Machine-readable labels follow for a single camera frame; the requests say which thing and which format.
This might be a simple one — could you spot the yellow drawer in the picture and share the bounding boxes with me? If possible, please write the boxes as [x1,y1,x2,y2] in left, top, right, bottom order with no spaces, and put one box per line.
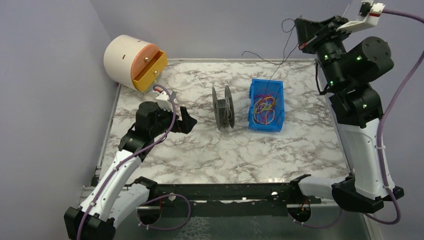
[131,50,168,92]

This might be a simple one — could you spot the thin black wire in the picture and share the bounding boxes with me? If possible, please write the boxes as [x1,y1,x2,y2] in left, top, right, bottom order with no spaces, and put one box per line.
[241,14,303,97]

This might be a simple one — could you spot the black cable spool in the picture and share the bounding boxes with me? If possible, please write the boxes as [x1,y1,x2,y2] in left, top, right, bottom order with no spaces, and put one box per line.
[212,85,235,130]

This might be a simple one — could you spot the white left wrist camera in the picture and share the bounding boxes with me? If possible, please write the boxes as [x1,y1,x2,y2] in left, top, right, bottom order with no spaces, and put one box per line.
[153,88,177,112]

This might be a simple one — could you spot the yellow wire bundle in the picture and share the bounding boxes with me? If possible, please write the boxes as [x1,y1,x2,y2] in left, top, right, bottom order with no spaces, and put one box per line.
[254,96,279,117]

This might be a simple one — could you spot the blue plastic bin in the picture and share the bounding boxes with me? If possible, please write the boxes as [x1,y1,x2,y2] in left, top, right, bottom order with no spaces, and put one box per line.
[248,78,285,132]

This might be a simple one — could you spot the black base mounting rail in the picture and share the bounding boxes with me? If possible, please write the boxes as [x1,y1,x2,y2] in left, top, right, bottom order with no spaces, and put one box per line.
[109,177,321,222]

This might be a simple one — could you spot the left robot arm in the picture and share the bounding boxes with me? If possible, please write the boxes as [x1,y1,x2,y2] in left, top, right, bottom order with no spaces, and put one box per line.
[64,101,197,240]

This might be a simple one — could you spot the cream cylindrical drawer cabinet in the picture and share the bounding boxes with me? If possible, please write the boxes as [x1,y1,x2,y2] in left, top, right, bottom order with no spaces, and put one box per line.
[103,34,162,91]

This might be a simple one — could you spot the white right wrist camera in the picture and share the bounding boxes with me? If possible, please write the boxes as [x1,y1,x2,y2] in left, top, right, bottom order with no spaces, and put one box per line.
[336,0,386,34]

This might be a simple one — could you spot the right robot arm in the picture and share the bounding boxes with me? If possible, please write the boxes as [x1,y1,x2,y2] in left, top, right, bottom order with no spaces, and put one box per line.
[294,15,404,214]

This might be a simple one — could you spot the red wire bundle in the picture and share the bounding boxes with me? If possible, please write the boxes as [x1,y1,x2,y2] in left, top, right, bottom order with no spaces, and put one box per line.
[253,87,282,127]

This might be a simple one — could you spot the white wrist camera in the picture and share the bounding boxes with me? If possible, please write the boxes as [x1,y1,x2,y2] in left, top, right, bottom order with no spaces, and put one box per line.
[153,88,177,112]
[336,0,386,34]

